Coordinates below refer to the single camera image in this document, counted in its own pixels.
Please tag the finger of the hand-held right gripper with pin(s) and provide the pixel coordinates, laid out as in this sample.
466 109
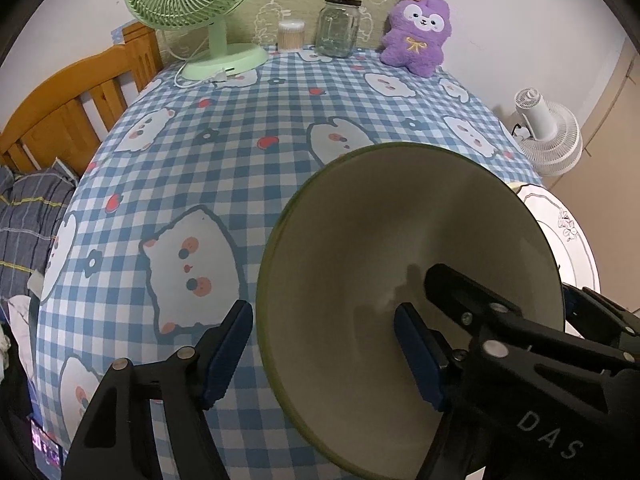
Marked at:
465 295
600 312

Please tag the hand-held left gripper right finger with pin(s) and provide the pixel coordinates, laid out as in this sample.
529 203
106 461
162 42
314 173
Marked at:
420 355

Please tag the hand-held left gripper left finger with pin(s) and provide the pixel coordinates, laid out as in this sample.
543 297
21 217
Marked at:
225 355

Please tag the small pink flower plate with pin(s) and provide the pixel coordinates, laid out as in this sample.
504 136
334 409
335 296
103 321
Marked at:
570 250

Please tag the leaf print cream ceramic bowl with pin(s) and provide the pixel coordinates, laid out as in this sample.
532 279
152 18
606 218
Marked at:
375 235

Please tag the beige door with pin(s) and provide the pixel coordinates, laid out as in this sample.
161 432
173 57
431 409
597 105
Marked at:
615 160

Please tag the white floor fan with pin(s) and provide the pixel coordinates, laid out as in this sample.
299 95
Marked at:
550 140

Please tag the blue checkered tablecloth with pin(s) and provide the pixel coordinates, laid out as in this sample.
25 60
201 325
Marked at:
200 160

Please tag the colourful printed packet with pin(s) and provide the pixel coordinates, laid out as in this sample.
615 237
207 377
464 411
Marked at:
47 445

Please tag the grey plaid quilt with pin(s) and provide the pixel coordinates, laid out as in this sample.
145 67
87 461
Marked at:
30 220

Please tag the purple plush toy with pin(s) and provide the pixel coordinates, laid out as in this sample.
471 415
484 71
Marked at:
415 45

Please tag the glass jar with dark lid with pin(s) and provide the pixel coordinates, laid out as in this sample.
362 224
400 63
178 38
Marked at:
337 30

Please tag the wooden bed headboard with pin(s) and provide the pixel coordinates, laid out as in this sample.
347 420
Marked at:
60 110

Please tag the cotton swab box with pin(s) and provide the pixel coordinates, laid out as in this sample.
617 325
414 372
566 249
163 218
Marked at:
291 37

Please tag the blue wall sticker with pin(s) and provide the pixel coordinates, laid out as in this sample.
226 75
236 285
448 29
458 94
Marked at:
120 31

